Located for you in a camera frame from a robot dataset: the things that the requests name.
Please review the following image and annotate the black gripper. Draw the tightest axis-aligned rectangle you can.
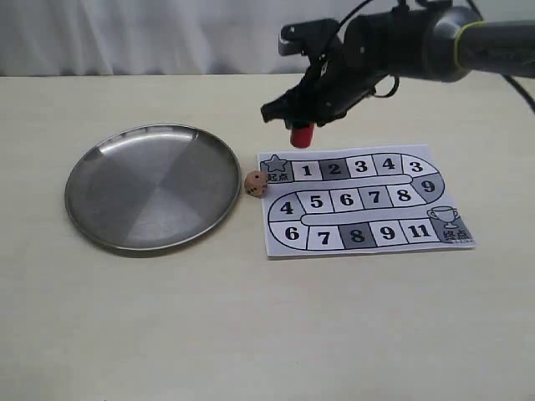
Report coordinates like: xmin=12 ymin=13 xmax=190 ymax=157
xmin=260 ymin=53 xmax=388 ymax=130

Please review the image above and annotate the red cylinder game piece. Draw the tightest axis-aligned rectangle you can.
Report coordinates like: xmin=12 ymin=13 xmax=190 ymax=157
xmin=290 ymin=124 xmax=314 ymax=149

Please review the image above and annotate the wooden die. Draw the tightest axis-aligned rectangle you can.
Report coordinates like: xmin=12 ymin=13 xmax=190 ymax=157
xmin=244 ymin=170 xmax=268 ymax=197

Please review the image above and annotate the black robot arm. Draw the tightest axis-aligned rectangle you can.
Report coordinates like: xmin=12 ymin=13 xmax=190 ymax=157
xmin=261 ymin=1 xmax=534 ymax=129

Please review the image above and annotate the printed paper game board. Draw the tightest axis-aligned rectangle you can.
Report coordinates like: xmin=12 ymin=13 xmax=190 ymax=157
xmin=257 ymin=145 xmax=476 ymax=258

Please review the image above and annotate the round stainless steel plate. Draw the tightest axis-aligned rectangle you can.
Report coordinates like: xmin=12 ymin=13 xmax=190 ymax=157
xmin=64 ymin=124 xmax=242 ymax=254

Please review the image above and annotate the white curtain backdrop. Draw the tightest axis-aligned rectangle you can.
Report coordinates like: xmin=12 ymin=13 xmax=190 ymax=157
xmin=0 ymin=0 xmax=535 ymax=77

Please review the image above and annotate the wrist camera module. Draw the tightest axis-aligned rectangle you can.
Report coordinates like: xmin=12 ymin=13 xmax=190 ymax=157
xmin=278 ymin=18 xmax=342 ymax=59

